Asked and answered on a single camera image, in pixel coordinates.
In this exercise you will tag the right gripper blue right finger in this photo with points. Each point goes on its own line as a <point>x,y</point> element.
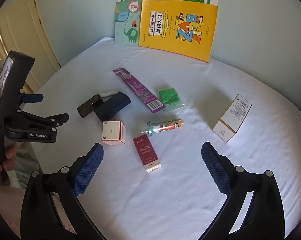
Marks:
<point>264,218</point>

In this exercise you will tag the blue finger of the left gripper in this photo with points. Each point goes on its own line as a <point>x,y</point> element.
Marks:
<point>52,121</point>
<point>31,98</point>

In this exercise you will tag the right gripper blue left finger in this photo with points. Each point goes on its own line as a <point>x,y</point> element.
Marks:
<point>40,218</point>

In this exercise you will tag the black small box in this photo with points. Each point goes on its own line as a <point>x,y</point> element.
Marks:
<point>90,105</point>

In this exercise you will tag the dark navy box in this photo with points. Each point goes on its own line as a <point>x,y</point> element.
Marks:
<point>112,106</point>

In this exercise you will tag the white and red square box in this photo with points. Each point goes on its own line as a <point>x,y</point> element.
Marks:
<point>114,133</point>

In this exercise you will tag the dark red cosmetic box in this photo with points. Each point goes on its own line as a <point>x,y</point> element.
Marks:
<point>147,154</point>

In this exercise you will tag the colourful candy tube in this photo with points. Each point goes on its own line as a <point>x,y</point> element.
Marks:
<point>152,128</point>

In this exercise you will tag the purple toothbrush package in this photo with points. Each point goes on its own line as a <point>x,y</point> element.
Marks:
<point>145,95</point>

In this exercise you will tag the white tall carton box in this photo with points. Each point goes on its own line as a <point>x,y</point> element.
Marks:
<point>230,122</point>

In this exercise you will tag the green item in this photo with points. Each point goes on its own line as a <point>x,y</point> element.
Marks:
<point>171,99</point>

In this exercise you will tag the cream room door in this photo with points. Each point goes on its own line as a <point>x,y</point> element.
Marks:
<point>22,30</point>

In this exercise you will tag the light green elephant book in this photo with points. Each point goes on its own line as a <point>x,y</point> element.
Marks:
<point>127,22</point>

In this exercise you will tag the yellow children's word book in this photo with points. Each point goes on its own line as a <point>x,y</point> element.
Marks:
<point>182,27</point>

